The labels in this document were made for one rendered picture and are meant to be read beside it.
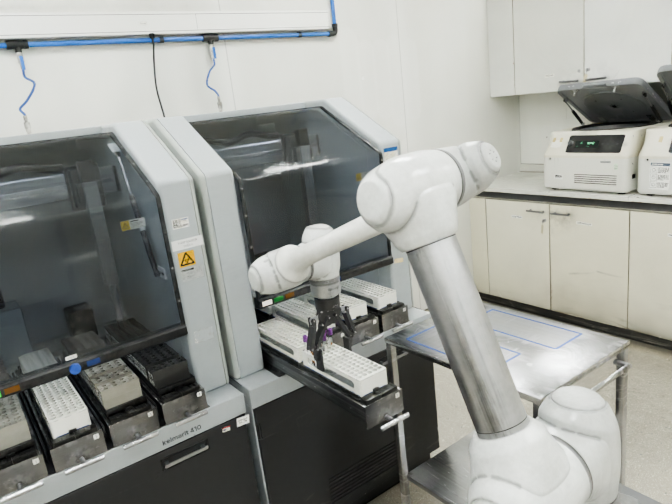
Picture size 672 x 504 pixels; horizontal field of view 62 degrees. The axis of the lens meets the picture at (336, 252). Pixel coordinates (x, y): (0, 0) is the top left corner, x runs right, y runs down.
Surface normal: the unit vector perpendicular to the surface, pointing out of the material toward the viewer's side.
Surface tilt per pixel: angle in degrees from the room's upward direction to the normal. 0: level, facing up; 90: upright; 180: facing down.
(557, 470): 64
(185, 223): 90
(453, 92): 90
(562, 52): 90
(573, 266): 90
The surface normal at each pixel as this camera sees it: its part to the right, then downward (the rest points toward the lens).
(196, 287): 0.59, 0.14
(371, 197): -0.77, 0.16
